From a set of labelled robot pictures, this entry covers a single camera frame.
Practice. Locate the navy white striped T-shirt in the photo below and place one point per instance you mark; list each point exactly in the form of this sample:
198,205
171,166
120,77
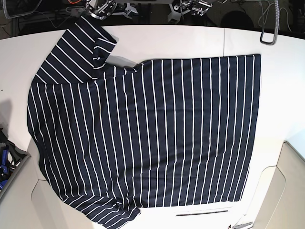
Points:
164,133

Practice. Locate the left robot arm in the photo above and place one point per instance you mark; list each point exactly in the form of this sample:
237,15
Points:
178,8

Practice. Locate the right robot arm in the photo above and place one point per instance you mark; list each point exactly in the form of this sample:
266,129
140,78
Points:
102,9

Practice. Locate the white power strip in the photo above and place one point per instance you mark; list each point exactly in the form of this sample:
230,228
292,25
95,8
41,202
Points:
75,11

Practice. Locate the grey bin with blue items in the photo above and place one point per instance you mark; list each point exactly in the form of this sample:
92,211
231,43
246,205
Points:
12,159

